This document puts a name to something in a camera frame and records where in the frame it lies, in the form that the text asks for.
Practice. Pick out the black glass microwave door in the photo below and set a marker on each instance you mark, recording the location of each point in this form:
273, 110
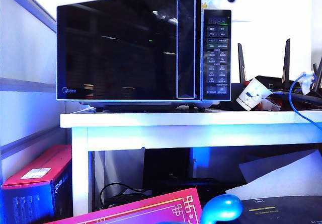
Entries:
113, 53

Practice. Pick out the white yellow snack box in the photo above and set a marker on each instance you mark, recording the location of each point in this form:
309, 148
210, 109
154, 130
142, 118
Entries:
211, 2

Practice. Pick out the black Midea microwave oven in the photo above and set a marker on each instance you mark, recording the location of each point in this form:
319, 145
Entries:
217, 58

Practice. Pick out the small black box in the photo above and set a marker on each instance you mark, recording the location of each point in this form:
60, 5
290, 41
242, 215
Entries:
234, 95

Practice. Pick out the pink gift box gold pattern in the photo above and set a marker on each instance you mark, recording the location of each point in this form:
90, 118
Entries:
148, 209

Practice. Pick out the black box yellow print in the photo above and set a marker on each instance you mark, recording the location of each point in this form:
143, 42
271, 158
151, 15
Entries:
286, 211

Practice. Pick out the white table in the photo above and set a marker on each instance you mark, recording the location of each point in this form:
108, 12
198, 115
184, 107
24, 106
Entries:
176, 120

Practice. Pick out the white paper cup blue print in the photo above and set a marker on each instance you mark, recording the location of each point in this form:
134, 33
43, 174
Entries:
250, 93

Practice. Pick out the red white crumpled packet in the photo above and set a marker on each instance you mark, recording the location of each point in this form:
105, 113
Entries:
270, 105

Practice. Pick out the black router with antennas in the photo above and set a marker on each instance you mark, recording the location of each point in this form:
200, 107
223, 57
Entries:
279, 81

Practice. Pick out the shiny blue balloon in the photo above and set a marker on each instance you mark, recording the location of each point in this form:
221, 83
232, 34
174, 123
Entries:
221, 207

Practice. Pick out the red and blue carton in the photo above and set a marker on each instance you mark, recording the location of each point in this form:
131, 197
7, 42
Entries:
35, 163

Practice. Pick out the white tape tag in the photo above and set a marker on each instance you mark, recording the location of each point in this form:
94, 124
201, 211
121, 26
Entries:
305, 83

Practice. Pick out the white foam sheet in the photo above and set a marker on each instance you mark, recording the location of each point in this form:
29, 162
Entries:
286, 178

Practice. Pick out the grey partition frame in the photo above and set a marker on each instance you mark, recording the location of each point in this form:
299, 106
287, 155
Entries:
25, 84

